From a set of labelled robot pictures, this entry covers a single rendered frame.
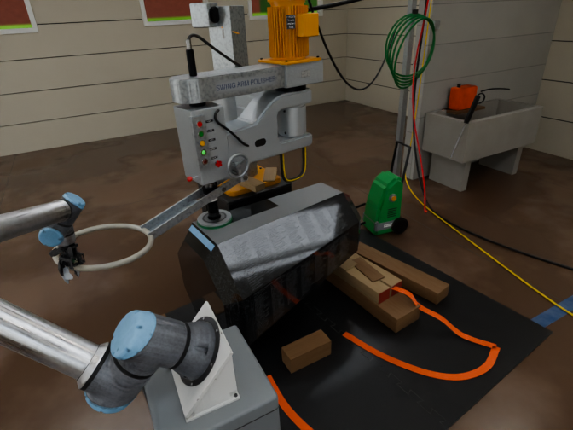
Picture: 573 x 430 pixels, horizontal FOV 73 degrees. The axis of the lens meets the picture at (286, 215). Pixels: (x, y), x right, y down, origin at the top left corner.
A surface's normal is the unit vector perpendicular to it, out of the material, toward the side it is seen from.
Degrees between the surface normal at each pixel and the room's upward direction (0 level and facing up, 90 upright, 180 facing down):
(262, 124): 90
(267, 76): 90
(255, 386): 0
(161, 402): 0
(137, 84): 90
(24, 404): 0
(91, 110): 90
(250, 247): 45
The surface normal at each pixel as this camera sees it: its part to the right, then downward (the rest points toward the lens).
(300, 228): 0.41, -0.39
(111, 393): 0.12, 0.33
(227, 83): 0.63, 0.33
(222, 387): 0.44, 0.40
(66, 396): -0.04, -0.88
